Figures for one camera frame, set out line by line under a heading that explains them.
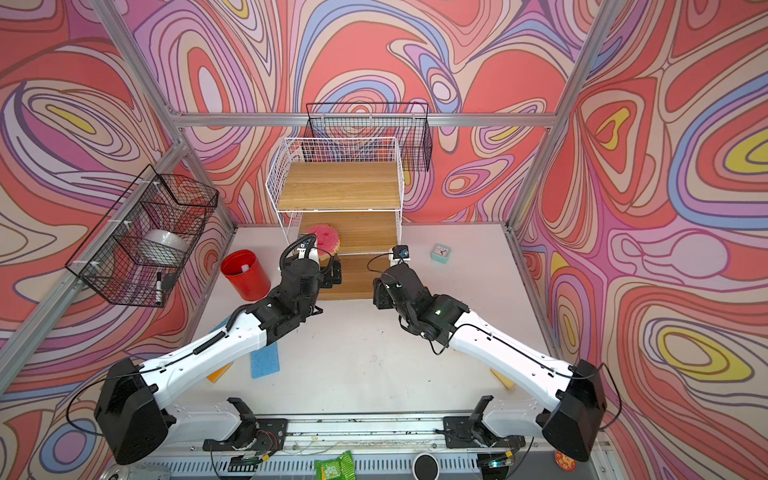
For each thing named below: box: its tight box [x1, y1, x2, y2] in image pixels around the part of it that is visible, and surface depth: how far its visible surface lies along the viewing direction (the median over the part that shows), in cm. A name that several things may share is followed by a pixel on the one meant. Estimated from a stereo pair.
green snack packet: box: [314, 450, 357, 480], surface depth 70 cm
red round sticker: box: [554, 450, 577, 473], surface depth 71 cm
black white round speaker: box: [412, 452, 440, 480], surface depth 66 cm
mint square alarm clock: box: [431, 243, 452, 264], surface depth 110 cm
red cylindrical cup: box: [220, 249, 271, 302], surface depth 96 cm
